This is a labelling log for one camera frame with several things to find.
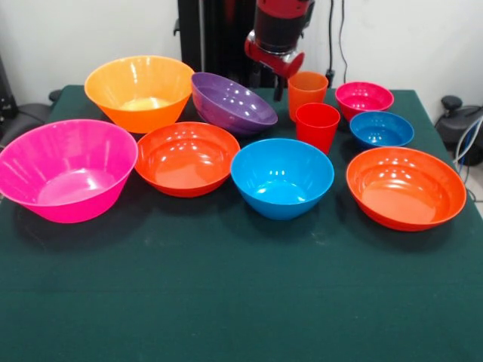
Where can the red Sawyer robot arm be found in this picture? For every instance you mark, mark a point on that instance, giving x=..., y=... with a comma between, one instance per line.
x=279, y=30

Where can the red cup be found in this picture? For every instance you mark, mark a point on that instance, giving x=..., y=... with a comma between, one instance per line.
x=317, y=132

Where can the dark green table cloth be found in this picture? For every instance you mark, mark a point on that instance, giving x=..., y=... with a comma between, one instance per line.
x=241, y=294

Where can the large orange bowl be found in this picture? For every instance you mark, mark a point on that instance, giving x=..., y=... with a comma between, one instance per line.
x=113, y=86

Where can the purple bowl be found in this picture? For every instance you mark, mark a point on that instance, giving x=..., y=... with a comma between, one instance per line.
x=226, y=102

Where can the orange cup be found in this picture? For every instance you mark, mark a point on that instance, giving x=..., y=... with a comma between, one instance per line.
x=307, y=94

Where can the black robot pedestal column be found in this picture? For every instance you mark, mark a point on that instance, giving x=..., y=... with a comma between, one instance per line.
x=219, y=37

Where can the red-orange bowl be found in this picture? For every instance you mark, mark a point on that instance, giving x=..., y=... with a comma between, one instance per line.
x=403, y=196
x=185, y=166

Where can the small pink bowl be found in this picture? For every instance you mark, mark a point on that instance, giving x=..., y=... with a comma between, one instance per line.
x=362, y=98

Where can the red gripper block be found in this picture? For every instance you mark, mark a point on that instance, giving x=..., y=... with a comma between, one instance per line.
x=271, y=64

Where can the black office chair base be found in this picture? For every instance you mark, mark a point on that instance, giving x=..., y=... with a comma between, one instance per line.
x=26, y=117
x=453, y=124

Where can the small dark blue bowl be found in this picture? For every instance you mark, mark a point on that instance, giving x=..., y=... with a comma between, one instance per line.
x=381, y=132

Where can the light blue bowl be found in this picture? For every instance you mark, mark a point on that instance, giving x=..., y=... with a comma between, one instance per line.
x=279, y=188

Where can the large pink bowl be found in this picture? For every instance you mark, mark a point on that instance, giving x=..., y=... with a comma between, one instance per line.
x=68, y=181

